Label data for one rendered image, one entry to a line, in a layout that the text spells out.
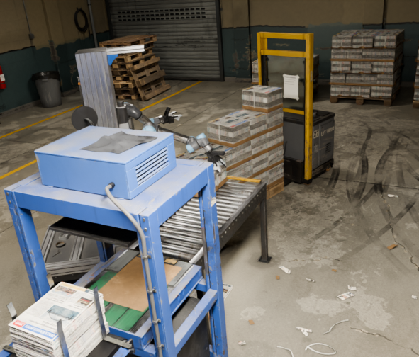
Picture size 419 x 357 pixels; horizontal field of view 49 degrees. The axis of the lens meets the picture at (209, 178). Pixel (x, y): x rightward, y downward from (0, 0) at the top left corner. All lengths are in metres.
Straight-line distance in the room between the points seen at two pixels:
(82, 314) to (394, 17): 9.43
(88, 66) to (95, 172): 1.79
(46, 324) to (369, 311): 2.53
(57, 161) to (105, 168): 0.32
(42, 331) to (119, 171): 0.83
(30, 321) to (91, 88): 2.20
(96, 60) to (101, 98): 0.32
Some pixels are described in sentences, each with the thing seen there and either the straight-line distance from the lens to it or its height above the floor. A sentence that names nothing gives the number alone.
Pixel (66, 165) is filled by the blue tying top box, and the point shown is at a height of 1.69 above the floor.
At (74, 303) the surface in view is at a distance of 2.53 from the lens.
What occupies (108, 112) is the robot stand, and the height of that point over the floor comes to 1.52.
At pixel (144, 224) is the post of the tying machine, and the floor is 1.50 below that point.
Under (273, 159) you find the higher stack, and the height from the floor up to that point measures 0.47.
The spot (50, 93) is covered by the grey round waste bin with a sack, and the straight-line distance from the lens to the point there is 11.33.
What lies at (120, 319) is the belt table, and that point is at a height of 0.80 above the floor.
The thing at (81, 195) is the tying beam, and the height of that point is 1.55.
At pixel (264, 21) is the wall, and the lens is 11.51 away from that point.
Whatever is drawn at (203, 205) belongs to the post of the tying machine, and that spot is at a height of 1.29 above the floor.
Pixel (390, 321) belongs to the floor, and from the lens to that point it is 3.96.
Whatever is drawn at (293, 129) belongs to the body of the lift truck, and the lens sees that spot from 5.99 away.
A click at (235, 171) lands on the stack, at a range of 5.02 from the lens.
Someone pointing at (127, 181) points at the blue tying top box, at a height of 1.65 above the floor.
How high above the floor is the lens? 2.53
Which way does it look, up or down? 24 degrees down
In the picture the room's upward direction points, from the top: 5 degrees counter-clockwise
